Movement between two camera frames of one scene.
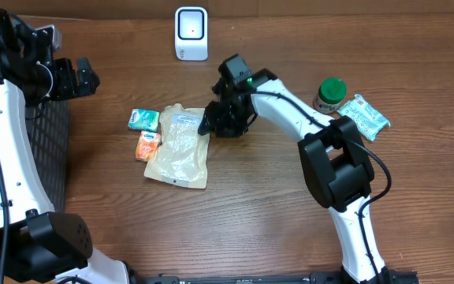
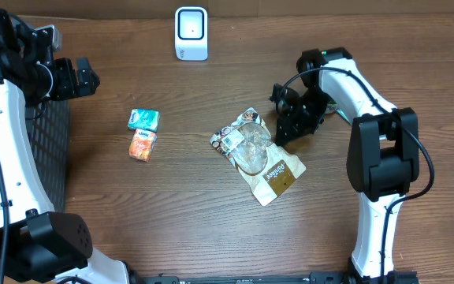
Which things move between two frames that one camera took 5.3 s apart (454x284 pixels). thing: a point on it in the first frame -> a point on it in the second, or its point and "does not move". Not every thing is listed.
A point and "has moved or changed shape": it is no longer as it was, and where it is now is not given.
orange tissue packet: x=147 y=145 has moved or changed shape
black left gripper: x=71 y=86 does not move
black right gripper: x=216 y=118 -> x=298 y=126
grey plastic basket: x=49 y=130 does not move
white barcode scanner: x=191 y=33 does not move
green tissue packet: x=144 y=119 does not move
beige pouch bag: x=181 y=156 -> x=266 y=168
